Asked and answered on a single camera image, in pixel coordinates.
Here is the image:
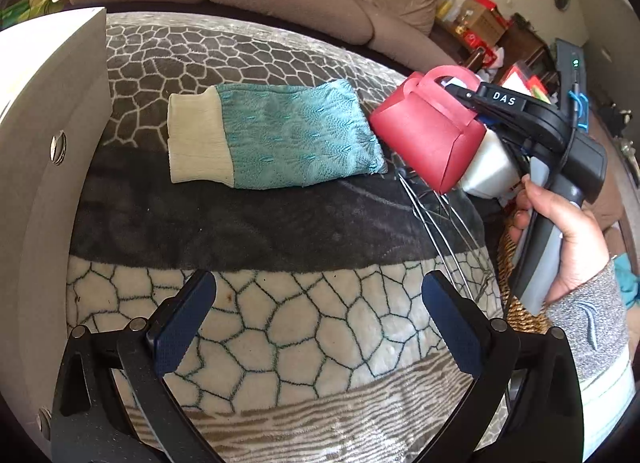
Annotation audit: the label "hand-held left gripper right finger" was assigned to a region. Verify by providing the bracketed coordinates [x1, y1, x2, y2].
[421, 270, 585, 463]

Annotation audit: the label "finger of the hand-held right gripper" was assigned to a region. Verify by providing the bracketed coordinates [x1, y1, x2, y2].
[443, 84, 489, 107]
[477, 110, 507, 133]

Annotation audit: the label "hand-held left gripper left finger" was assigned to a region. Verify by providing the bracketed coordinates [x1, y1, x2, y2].
[50, 270, 223, 463]

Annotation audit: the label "pink handbag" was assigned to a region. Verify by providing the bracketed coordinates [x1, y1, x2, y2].
[369, 64, 487, 195]

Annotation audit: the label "person's right forearm grey sleeve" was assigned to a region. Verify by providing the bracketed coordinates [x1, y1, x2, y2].
[544, 258, 635, 394]

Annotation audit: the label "person's right hand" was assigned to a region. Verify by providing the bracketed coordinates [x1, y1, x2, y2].
[507, 176, 612, 307]

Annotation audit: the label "white plastic box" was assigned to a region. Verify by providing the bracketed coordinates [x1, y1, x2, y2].
[460, 129, 522, 199]

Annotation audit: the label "red snack packets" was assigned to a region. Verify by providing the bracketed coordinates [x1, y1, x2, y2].
[497, 62, 557, 105]

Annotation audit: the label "dark wooden cabinet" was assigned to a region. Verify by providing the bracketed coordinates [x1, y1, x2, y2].
[497, 18, 553, 79]

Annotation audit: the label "cardboard box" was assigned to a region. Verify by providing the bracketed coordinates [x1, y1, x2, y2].
[459, 0, 507, 46]

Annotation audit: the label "black device green light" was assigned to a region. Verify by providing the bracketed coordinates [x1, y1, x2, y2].
[554, 38, 587, 94]

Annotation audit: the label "wicker basket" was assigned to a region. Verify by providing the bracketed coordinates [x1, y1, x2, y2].
[499, 232, 557, 335]

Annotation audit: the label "grey patterned blanket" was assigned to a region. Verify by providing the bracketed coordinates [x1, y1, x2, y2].
[65, 10, 506, 463]

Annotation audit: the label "teal cloth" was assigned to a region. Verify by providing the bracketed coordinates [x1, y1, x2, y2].
[614, 252, 640, 306]

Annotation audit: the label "teal knit sleeve cream cuff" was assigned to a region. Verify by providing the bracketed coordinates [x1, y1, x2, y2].
[167, 78, 389, 190]

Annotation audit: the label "metal wire whisk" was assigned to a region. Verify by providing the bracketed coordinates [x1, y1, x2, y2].
[394, 167, 497, 300]

